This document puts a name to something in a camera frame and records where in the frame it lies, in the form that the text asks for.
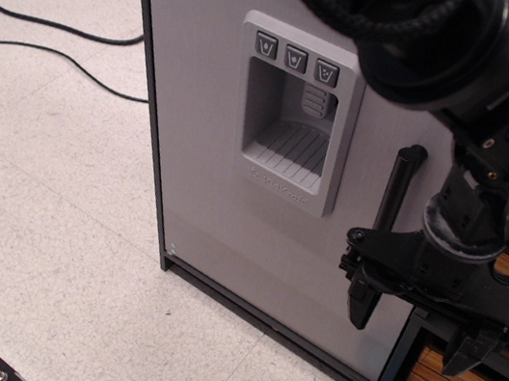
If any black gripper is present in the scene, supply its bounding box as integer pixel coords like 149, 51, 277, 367
339, 228, 509, 377

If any black door handle bar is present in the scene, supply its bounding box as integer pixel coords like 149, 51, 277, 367
372, 144, 428, 231

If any grey toy fridge door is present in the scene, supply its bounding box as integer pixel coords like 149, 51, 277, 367
142, 0, 453, 381

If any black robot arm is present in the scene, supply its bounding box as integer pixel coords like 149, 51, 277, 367
301, 0, 509, 376

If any grey ice water dispenser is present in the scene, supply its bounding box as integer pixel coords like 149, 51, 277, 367
234, 11, 366, 217

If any black fridge cabinet frame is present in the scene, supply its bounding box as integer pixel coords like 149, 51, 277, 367
62, 0, 509, 381

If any upper black floor cable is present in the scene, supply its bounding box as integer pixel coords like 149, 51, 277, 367
0, 0, 149, 50

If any black floor cable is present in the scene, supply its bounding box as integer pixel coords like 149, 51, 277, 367
0, 0, 149, 50
0, 39, 156, 104

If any lower black floor cable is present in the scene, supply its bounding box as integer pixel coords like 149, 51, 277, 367
0, 39, 156, 104

